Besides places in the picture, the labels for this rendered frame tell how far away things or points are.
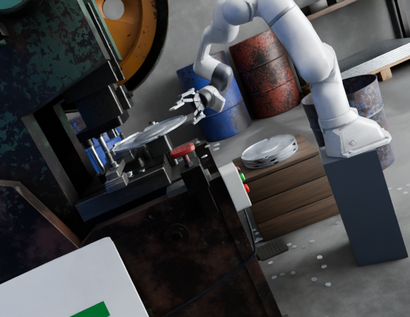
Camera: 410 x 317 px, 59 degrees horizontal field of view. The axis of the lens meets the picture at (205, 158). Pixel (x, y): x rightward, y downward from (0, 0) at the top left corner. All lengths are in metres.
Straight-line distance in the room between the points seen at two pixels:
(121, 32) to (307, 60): 0.83
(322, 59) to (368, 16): 4.02
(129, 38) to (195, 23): 3.00
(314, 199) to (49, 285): 1.22
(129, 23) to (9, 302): 1.13
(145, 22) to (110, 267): 0.99
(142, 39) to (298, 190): 0.99
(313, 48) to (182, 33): 3.46
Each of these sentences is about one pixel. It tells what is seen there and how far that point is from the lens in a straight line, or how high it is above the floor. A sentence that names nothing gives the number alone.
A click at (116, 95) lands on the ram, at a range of 1.27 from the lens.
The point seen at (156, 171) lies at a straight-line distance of 1.13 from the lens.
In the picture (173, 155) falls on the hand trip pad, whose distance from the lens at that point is 0.97.
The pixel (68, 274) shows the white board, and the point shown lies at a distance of 1.23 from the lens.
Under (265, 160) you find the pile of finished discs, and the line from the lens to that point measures 1.79.
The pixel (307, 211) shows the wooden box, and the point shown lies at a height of 0.08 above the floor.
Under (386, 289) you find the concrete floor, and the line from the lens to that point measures 1.47.
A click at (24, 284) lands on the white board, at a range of 1.29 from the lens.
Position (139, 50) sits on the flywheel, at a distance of 1.64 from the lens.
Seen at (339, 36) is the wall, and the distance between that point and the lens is 5.07.
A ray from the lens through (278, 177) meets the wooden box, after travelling 1.77.
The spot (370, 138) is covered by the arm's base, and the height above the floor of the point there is 0.48.
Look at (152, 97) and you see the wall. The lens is 4.63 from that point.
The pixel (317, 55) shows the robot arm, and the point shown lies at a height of 0.82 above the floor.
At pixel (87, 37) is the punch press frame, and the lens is 1.13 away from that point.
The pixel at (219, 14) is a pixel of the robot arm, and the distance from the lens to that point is 1.45.
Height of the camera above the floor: 0.97
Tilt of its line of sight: 15 degrees down
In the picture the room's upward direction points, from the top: 24 degrees counter-clockwise
